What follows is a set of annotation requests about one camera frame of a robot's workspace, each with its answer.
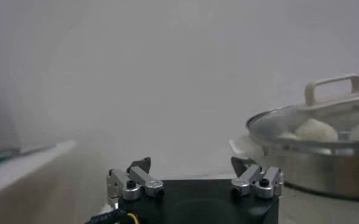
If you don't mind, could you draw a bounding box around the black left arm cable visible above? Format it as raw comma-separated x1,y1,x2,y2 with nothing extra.
84,209,140,224

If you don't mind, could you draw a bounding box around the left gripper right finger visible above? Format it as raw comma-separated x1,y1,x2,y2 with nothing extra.
230,156,285,200

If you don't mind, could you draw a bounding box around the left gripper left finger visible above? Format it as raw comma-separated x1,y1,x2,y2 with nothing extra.
105,156,165,201

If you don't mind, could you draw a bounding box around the stainless steel steamer basket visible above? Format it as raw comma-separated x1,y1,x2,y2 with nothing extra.
229,133,359,202

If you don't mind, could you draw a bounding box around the white side table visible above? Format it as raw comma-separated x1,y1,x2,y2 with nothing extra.
0,139,77,203

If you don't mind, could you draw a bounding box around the glass lid with white handle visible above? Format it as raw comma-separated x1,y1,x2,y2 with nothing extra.
245,74,359,155

